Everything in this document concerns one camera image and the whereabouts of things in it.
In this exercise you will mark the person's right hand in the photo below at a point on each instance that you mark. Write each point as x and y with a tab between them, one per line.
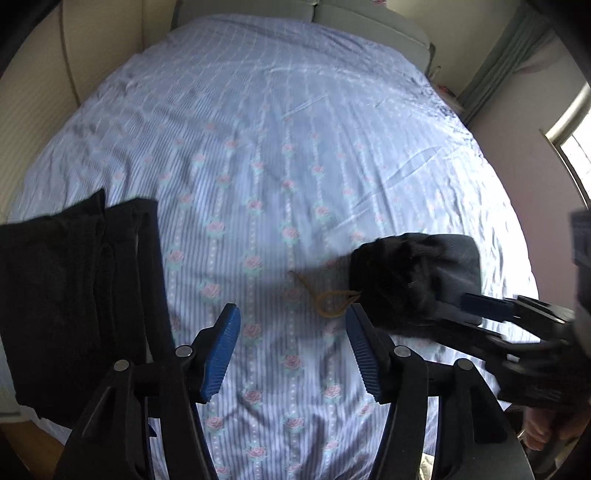
538	427

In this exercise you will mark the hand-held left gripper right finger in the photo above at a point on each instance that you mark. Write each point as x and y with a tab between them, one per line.
367	355

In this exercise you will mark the green curtain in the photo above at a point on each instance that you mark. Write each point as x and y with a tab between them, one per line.
503	60

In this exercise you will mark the window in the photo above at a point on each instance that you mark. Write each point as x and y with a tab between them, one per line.
575	147

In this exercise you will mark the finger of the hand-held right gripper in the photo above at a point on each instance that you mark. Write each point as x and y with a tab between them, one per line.
485	307
471	337

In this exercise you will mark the folded black pants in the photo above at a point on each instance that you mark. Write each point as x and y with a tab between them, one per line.
74	300

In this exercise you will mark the bed with blue floral sheet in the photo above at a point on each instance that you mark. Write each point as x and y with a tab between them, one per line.
286	152

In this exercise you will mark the grey padded headboard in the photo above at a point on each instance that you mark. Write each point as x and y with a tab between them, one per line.
360	18

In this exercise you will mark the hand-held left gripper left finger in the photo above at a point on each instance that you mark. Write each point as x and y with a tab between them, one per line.
221	355

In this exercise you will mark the white nightstand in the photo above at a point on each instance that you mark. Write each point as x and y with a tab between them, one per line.
450	97

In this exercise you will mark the white wardrobe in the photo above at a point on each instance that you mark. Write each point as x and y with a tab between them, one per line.
55	69

